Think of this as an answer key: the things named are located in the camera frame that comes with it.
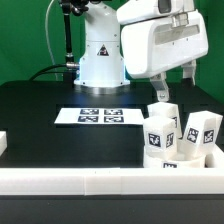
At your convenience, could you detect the white round stool seat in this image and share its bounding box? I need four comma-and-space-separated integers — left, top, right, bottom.
143, 149, 205, 168

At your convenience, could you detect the white U-shaped fence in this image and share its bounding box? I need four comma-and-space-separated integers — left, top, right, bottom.
0, 131, 224, 195

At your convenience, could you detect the paper sheet with markers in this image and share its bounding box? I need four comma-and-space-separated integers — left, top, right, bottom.
54, 108, 144, 125

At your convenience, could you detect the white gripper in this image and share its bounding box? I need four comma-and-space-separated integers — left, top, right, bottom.
121, 11, 208, 102

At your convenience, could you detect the black cable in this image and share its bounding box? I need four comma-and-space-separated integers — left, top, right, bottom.
28, 63, 76, 82

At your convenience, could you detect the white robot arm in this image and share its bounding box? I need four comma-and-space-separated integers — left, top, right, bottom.
75, 0, 208, 102

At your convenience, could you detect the white cable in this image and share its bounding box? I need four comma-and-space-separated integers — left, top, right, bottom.
44, 0, 59, 81

